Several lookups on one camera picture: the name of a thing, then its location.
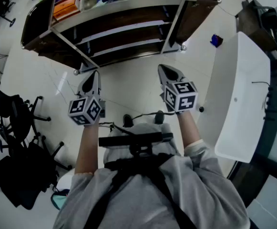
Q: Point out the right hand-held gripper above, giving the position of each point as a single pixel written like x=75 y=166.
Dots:
x=181 y=96

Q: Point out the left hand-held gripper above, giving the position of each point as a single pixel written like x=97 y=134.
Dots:
x=84 y=110

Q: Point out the metal serving cart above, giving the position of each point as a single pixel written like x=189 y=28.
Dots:
x=128 y=8

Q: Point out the orange box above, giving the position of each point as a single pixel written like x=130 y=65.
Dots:
x=65 y=7

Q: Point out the person's right forearm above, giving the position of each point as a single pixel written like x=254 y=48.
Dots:
x=188 y=130

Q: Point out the person's left forearm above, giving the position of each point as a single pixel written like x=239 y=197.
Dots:
x=87 y=149

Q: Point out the person's right black shoe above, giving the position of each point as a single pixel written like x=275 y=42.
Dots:
x=159 y=117

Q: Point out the person's black shoe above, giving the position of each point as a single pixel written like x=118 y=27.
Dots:
x=127 y=120
x=159 y=117

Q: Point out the small black floor knob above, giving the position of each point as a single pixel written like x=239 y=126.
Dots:
x=201 y=109

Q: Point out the person's left black shoe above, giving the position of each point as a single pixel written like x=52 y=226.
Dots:
x=127 y=120

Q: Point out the blue object on floor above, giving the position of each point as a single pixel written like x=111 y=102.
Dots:
x=216 y=40

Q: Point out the black chest-mounted device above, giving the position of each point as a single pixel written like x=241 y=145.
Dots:
x=128 y=141

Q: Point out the white table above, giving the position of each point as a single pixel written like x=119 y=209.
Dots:
x=243 y=92

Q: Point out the black office chair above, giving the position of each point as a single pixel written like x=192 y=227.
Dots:
x=2 y=3
x=16 y=113
x=47 y=149

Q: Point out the dark wooden cabinet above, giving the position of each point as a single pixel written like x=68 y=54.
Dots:
x=255 y=25

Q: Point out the black bathtub faucet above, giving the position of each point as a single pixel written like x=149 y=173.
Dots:
x=269 y=99

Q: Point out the black chest harness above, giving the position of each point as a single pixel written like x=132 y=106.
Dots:
x=138 y=175

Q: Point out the black bag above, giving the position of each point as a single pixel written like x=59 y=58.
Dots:
x=16 y=175

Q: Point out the person's grey sweatshirt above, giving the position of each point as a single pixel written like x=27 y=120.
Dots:
x=200 y=190

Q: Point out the teal bag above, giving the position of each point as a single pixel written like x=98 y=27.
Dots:
x=58 y=199

